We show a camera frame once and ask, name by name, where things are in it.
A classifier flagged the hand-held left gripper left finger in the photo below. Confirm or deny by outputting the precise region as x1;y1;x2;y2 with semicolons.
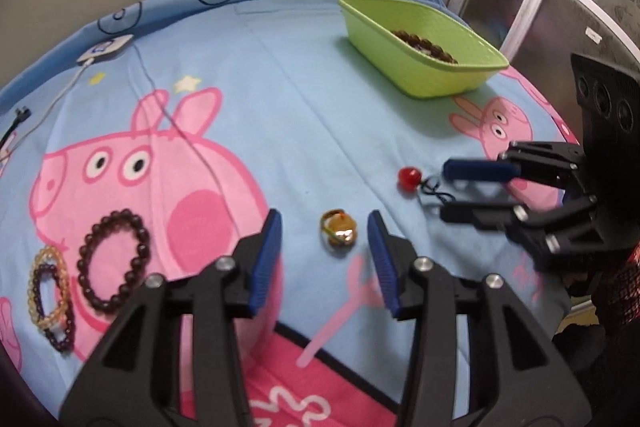
59;208;283;427

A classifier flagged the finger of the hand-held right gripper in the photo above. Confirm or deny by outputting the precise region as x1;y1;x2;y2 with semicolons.
440;194;602;274
443;141;587;192

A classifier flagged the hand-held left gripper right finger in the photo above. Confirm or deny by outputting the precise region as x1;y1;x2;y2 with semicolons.
367;209;592;427

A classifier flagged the gold bell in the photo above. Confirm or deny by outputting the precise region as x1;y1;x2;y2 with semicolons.
320;208;357;254

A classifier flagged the red bead pendant black cord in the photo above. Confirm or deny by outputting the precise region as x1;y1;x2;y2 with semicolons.
398;165;455;206

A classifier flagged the green plastic basket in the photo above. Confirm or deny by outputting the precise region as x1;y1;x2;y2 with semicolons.
338;0;510;100

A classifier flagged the large brown bead bracelet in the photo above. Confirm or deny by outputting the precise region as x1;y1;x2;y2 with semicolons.
389;29;459;66

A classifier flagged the dark brown bead bracelet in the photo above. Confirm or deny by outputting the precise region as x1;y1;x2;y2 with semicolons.
77;209;152;314

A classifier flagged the purple bead bracelet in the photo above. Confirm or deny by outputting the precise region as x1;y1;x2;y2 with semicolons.
32;263;77;354

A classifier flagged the amber bead bracelet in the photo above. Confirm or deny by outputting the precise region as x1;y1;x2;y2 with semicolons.
28;245;72;329

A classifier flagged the person's right forearm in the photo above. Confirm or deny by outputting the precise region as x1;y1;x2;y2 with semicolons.
590;244;640;348

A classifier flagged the blue printed cartoon blanket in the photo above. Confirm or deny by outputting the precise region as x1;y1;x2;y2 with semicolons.
0;0;583;427

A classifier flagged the white charger box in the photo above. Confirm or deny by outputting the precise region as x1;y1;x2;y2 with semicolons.
77;34;135;68

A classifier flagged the thin grey cable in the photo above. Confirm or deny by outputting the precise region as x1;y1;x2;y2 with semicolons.
131;43;223;195

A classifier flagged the white charger cable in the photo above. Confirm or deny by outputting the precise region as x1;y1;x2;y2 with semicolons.
0;59;95;168

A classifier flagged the black cable with plug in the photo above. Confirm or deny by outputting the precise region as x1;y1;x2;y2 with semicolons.
0;107;33;164

